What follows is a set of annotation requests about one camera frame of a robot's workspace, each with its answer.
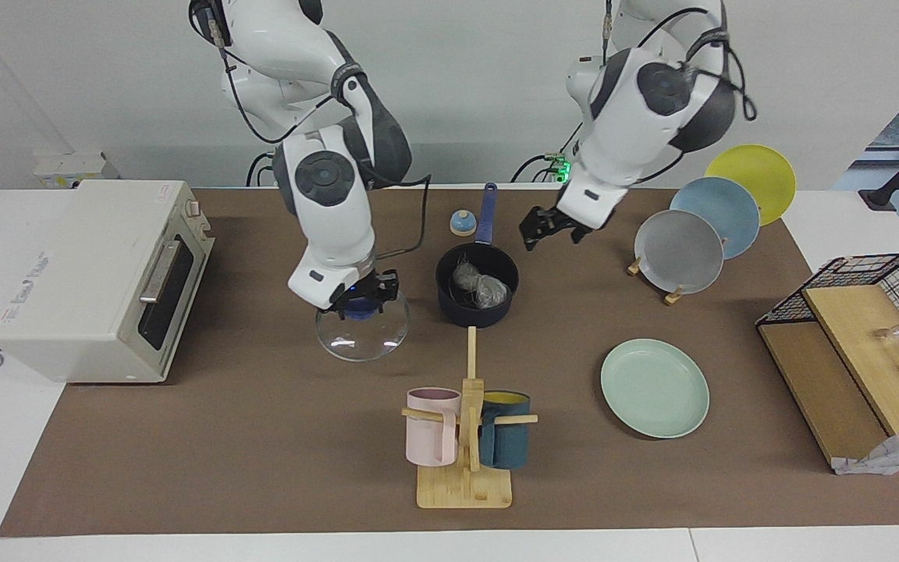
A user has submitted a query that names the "glass lid blue knob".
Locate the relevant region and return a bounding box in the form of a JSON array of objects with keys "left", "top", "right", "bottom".
[{"left": 315, "top": 289, "right": 410, "bottom": 362}]

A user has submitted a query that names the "grey plate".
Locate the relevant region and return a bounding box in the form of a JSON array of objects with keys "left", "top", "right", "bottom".
[{"left": 634, "top": 209, "right": 725, "bottom": 295}]

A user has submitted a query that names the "wooden plate rack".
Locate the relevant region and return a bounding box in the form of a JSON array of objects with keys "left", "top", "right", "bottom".
[{"left": 627, "top": 256, "right": 688, "bottom": 305}]

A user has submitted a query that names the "light blue plate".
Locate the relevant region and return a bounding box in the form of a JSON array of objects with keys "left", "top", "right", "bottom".
[{"left": 670, "top": 177, "right": 761, "bottom": 260}]

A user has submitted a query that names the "mint green plate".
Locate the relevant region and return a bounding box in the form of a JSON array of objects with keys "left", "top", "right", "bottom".
[{"left": 599, "top": 338, "right": 710, "bottom": 439}]

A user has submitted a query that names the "yellow plate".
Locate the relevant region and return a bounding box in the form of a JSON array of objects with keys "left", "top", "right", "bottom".
[{"left": 705, "top": 144, "right": 797, "bottom": 227}]

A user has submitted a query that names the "dark blue saucepan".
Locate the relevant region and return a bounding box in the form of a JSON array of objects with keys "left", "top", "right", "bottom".
[{"left": 435, "top": 183, "right": 521, "bottom": 329}]

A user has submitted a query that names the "pink mug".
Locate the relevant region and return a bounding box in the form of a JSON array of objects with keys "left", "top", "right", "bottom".
[{"left": 405, "top": 388, "right": 462, "bottom": 468}]

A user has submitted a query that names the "brown table mat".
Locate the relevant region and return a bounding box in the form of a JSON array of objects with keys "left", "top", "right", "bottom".
[{"left": 0, "top": 187, "right": 899, "bottom": 538}]

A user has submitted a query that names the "dark teal mug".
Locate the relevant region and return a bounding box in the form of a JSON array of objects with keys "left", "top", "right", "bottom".
[{"left": 479, "top": 390, "right": 531, "bottom": 470}]

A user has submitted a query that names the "wooden mug rack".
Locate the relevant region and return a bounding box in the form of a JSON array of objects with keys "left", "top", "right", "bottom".
[{"left": 401, "top": 326, "right": 538, "bottom": 510}]

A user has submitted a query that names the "white toaster oven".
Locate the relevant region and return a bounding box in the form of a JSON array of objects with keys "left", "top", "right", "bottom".
[{"left": 0, "top": 180, "right": 216, "bottom": 383}]

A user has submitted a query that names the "dark wooden board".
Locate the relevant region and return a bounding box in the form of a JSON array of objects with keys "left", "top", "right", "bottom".
[{"left": 758, "top": 322, "right": 891, "bottom": 468}]

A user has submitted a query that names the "white power strip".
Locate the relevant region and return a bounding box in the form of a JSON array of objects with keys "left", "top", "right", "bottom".
[{"left": 34, "top": 152, "right": 119, "bottom": 190}]

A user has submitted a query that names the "grey crumpled cloth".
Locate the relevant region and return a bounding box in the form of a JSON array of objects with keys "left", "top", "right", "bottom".
[{"left": 832, "top": 424, "right": 899, "bottom": 475}]

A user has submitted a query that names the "black left base cable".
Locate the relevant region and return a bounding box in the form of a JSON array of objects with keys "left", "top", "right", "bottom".
[{"left": 510, "top": 117, "right": 585, "bottom": 184}]

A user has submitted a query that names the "black base cable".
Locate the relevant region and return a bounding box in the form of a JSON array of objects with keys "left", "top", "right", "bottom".
[
  {"left": 245, "top": 152, "right": 275, "bottom": 187},
  {"left": 510, "top": 117, "right": 585, "bottom": 184}
]

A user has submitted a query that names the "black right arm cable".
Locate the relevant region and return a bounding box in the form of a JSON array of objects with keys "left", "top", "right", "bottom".
[{"left": 200, "top": 0, "right": 432, "bottom": 260}]

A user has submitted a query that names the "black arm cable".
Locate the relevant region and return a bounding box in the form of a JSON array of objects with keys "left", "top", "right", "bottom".
[
  {"left": 200, "top": 0, "right": 432, "bottom": 260},
  {"left": 602, "top": 0, "right": 756, "bottom": 184}
]

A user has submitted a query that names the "black right base cable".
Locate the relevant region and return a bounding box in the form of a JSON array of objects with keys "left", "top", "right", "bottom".
[{"left": 245, "top": 152, "right": 275, "bottom": 187}]

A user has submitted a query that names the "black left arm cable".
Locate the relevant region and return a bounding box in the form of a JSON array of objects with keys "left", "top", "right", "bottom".
[{"left": 602, "top": 0, "right": 756, "bottom": 184}]

